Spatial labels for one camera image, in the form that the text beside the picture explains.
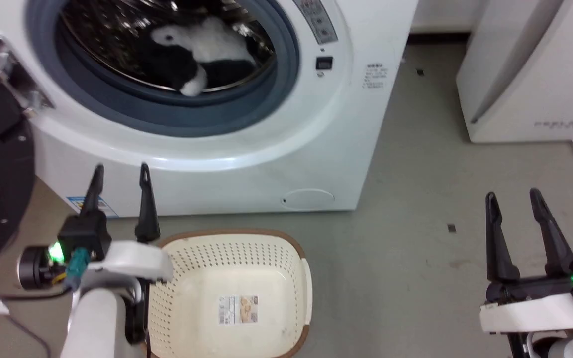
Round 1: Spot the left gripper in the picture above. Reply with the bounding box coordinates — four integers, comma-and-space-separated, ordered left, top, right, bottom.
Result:
57, 162, 174, 284

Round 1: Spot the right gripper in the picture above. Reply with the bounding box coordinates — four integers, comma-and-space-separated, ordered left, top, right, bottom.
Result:
479, 188, 573, 334

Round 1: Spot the thin black cable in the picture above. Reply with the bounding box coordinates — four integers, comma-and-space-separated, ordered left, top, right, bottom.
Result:
0, 277, 74, 358

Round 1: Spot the white front-load washing machine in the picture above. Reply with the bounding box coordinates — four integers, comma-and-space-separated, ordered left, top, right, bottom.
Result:
0, 0, 419, 218

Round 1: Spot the paper label with picture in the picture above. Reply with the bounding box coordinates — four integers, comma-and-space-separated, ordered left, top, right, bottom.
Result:
218, 295, 259, 326

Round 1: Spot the metal door hinge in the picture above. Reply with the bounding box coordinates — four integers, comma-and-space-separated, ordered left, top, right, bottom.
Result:
0, 35, 54, 118

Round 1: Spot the white box appliance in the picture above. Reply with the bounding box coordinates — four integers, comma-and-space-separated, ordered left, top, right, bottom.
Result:
456, 0, 573, 144

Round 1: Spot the white text sticker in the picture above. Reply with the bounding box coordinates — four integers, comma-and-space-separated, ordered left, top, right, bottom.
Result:
362, 63, 388, 90

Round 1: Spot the teal cable connector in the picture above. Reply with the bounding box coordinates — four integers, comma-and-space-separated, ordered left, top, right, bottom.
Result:
65, 247, 91, 292

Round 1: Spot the blue energy label sticker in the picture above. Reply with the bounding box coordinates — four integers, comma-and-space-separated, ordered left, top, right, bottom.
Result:
66, 195, 119, 219

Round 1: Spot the black and white plush toy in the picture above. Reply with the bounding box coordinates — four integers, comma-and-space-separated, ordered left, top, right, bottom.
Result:
135, 17, 260, 97

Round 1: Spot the cream perforated laundry basket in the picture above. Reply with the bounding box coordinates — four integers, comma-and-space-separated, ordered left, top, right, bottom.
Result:
144, 229, 313, 358

